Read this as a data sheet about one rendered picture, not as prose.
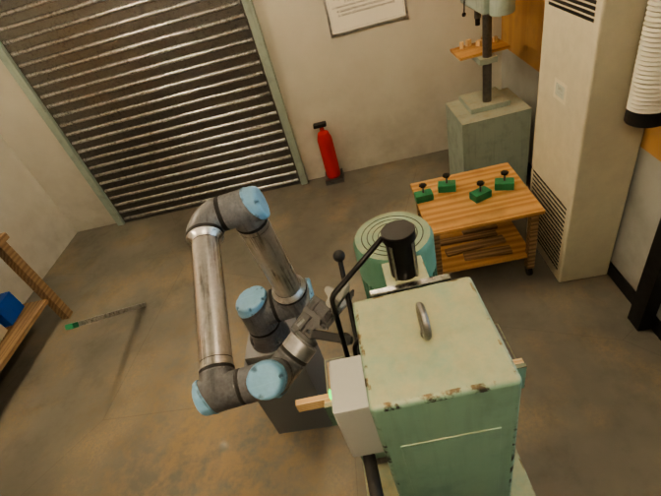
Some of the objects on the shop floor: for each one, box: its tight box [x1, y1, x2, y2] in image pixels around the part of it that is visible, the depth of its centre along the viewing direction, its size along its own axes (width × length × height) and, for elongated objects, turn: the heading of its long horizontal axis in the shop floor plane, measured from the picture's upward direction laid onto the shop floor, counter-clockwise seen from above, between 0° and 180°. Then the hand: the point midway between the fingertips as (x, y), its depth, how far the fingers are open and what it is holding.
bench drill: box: [446, 0, 532, 185], centre depth 296 cm, size 48×62×158 cm
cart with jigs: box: [410, 162, 546, 276], centre depth 268 cm, size 66×57×64 cm
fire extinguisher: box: [313, 121, 344, 186], centre depth 397 cm, size 18×19×60 cm
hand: (353, 287), depth 117 cm, fingers open, 14 cm apart
